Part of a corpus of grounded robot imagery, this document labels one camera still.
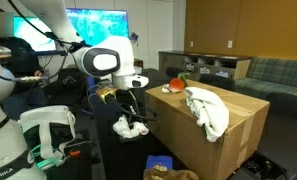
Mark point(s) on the large cardboard box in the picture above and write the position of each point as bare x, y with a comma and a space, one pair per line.
181, 133

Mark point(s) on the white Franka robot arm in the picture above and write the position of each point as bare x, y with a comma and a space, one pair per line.
8, 150

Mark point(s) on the red plush with green leaves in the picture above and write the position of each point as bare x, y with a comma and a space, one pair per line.
176, 85

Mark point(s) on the black office chair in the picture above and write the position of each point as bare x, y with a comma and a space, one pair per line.
66, 86

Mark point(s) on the large TV screen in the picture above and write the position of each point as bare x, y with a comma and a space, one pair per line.
98, 23

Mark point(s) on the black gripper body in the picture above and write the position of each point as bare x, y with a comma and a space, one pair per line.
126, 101

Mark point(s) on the seated person in dark clothes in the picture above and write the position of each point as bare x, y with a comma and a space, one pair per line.
21, 56

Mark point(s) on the white plastic bag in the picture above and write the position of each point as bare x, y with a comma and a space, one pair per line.
126, 128

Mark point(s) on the brown plush toy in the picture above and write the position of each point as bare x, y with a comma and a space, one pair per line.
169, 174

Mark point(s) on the small orange clip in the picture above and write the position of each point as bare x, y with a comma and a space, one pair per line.
75, 153

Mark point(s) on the white towel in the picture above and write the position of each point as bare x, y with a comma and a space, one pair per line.
209, 113

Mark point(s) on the blue bean bag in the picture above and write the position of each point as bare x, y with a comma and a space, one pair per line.
158, 160

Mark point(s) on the green plaid sofa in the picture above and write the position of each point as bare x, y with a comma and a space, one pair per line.
281, 76

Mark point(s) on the white VR headset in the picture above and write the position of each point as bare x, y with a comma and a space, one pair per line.
44, 115

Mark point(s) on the white wall outlet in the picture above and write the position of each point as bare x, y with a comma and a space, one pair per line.
230, 44

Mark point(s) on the black power strip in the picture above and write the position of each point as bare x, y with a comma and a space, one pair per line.
263, 166

